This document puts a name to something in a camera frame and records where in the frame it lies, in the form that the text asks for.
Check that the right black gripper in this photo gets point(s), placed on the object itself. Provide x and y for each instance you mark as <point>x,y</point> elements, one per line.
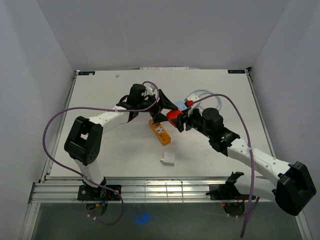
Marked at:
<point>180,121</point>

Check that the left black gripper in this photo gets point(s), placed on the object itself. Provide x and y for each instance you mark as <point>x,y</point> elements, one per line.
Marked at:
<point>165,103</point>

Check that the red cube socket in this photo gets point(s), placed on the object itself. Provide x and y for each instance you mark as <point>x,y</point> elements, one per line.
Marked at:
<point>172,116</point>

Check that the light blue round socket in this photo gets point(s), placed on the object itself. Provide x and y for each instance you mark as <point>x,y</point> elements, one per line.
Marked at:
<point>181,105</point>

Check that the orange power strip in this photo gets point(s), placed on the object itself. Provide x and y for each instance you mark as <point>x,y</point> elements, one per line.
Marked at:
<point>160,132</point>

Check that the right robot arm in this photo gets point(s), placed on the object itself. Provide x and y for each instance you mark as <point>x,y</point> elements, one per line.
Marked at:
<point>289,185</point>

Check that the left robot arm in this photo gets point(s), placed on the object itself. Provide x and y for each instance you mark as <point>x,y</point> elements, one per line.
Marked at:
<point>83,142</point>

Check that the white charger adapter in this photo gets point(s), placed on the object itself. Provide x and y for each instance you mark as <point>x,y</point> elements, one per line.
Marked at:
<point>168,159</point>

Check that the black corner label left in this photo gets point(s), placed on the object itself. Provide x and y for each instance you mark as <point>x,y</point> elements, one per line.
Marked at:
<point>86,73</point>

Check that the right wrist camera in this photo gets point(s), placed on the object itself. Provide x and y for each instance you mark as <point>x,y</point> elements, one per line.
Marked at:
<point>192,102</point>

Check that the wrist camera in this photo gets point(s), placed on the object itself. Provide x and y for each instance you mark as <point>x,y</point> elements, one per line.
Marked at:
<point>151,89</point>
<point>192,102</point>

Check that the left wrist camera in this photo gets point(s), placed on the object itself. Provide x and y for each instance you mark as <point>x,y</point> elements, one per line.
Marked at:
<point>151,89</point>

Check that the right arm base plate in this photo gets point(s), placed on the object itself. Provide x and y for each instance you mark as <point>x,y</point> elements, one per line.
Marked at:
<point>225,192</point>

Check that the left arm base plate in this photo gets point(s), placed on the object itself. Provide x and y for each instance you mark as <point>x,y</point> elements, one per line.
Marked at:
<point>100,192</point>

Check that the aluminium front rail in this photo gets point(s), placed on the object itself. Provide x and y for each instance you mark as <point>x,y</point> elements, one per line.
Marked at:
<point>133,191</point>

